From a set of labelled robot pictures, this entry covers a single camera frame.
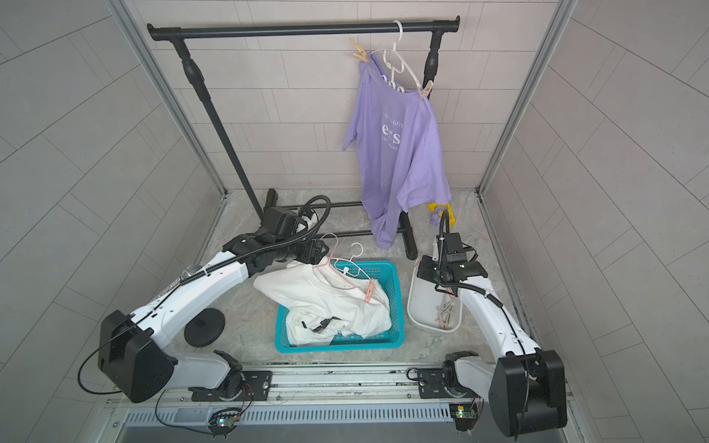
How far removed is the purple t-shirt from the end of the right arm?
169 millimetres

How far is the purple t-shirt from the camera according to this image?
2.15 ft

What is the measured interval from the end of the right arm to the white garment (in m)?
0.17

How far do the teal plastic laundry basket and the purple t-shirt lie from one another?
6.8 inches

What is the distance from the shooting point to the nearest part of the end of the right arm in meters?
0.57

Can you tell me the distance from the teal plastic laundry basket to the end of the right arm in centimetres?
12

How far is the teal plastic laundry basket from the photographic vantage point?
75cm

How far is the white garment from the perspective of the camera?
30.1 inches
